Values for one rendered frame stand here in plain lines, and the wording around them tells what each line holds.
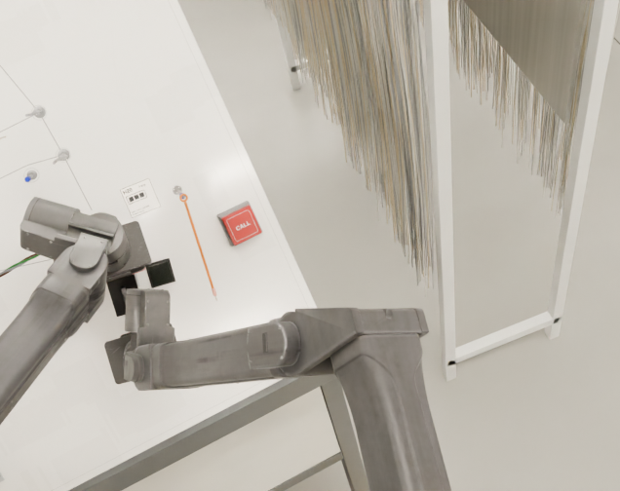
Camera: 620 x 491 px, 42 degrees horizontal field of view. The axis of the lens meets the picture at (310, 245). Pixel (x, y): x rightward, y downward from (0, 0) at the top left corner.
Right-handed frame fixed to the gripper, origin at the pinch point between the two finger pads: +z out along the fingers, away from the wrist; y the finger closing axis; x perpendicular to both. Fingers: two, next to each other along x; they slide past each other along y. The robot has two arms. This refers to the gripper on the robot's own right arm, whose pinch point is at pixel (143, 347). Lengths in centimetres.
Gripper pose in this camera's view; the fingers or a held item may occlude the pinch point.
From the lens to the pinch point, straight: 132.7
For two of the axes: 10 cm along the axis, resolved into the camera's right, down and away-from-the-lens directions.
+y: -9.4, 2.8, -2.0
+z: -2.0, 0.1, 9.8
